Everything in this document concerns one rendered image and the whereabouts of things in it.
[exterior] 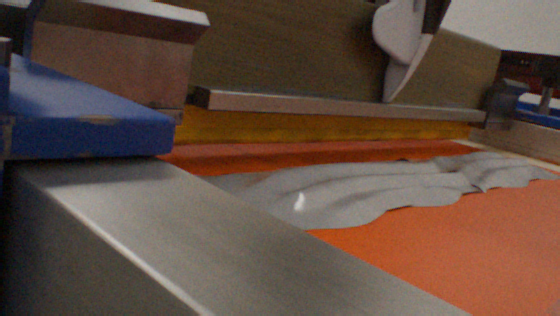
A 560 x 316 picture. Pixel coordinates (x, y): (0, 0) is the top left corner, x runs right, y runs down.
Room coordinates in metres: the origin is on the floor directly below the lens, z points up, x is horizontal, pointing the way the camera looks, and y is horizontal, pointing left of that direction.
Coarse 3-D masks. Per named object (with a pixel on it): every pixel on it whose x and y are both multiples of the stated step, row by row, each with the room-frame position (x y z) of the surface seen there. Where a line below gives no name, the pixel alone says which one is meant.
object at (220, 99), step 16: (208, 96) 0.25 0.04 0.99; (224, 96) 0.26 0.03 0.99; (240, 96) 0.26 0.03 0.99; (256, 96) 0.27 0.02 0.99; (272, 96) 0.28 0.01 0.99; (288, 96) 0.29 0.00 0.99; (304, 96) 0.31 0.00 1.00; (320, 96) 0.33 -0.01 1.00; (240, 112) 0.27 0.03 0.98; (256, 112) 0.28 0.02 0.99; (272, 112) 0.28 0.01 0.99; (288, 112) 0.29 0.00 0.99; (304, 112) 0.30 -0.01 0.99; (320, 112) 0.32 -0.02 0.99; (336, 112) 0.33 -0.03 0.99; (352, 112) 0.34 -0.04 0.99; (368, 112) 0.35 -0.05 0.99; (384, 112) 0.37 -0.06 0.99; (400, 112) 0.39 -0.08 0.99; (416, 112) 0.41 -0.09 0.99; (432, 112) 0.43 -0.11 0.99; (448, 112) 0.45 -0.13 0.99; (464, 112) 0.47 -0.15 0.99; (480, 112) 0.50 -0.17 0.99
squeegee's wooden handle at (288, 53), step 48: (192, 0) 0.25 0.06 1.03; (240, 0) 0.27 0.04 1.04; (288, 0) 0.30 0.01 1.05; (336, 0) 0.33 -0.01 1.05; (240, 48) 0.28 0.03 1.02; (288, 48) 0.31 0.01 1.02; (336, 48) 0.34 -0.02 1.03; (432, 48) 0.43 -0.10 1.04; (480, 48) 0.50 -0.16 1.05; (192, 96) 0.26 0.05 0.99; (336, 96) 0.35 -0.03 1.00; (432, 96) 0.45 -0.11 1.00; (480, 96) 0.53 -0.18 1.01
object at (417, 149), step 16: (352, 144) 0.41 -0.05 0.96; (368, 144) 0.43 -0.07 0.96; (384, 144) 0.44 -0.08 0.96; (400, 144) 0.46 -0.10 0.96; (416, 144) 0.48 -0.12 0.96; (432, 144) 0.50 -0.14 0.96; (448, 144) 0.53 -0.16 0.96; (400, 160) 0.38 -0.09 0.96; (496, 192) 0.34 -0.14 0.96; (512, 192) 0.35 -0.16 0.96; (528, 192) 0.36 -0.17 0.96; (544, 192) 0.37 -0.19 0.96; (544, 208) 0.32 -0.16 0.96
